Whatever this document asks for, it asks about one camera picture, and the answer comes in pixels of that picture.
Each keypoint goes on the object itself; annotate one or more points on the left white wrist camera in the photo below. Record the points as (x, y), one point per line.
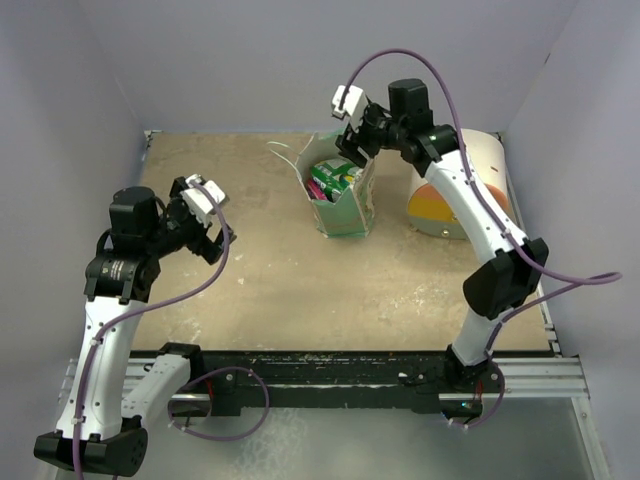
(197, 197)

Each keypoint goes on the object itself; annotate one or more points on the black base frame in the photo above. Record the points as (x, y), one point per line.
(423, 382)

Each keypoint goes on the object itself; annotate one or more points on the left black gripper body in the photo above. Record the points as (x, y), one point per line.
(182, 229)

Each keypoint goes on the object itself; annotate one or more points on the purple Fox's candy bag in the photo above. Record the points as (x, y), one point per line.
(314, 191)

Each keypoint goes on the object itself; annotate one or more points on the yellow green Fox's candy bag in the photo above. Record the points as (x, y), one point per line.
(334, 176)

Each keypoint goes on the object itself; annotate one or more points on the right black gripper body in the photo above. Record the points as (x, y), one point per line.
(375, 135)

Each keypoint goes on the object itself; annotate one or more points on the white round drawer box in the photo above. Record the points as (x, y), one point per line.
(427, 210)

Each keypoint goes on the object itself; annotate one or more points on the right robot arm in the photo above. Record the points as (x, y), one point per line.
(509, 261)

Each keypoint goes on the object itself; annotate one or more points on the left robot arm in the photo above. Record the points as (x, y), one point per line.
(103, 428)

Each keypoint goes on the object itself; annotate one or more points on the green paper bag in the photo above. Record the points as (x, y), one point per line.
(352, 215)

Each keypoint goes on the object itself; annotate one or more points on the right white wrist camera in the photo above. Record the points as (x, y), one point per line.
(349, 103)

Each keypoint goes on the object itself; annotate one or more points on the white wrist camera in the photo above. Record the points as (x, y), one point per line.
(197, 197)
(349, 103)

